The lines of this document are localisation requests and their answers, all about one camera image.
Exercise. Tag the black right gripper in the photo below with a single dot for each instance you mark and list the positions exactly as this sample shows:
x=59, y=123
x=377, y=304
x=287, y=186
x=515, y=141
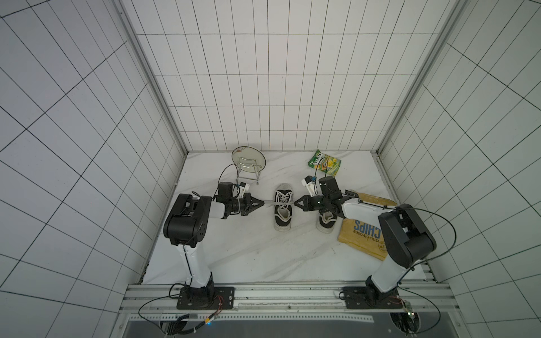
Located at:
x=312, y=203

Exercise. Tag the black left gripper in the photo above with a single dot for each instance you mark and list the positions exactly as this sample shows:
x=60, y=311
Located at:
x=249, y=207

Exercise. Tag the black white sneaker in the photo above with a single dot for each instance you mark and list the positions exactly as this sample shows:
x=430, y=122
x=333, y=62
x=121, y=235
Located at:
x=283, y=202
x=326, y=222

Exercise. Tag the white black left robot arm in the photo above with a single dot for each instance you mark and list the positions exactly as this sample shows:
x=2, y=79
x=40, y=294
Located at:
x=186, y=226

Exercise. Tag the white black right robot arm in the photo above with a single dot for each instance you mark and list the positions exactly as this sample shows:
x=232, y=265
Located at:
x=405, y=235

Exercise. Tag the green spring tea snack bag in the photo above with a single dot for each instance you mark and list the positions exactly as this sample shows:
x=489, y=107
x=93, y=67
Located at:
x=325, y=163

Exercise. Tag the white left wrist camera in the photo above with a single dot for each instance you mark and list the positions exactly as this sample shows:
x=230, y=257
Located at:
x=242, y=189

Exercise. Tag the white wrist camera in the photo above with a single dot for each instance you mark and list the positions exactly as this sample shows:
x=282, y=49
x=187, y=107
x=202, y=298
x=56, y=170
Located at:
x=310, y=183
x=242, y=189

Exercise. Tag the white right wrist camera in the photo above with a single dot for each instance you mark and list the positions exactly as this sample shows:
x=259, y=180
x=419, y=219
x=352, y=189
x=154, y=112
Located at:
x=310, y=183

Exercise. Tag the round mirror on wire stand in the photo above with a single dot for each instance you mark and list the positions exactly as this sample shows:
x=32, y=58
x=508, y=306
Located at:
x=248, y=159

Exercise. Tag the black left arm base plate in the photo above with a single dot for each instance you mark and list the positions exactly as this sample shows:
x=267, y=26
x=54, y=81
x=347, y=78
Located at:
x=207, y=298

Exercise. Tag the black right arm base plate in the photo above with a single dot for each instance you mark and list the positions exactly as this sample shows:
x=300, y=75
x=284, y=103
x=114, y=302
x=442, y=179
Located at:
x=367, y=298

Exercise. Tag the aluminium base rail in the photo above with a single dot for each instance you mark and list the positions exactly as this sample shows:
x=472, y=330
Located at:
x=160, y=301

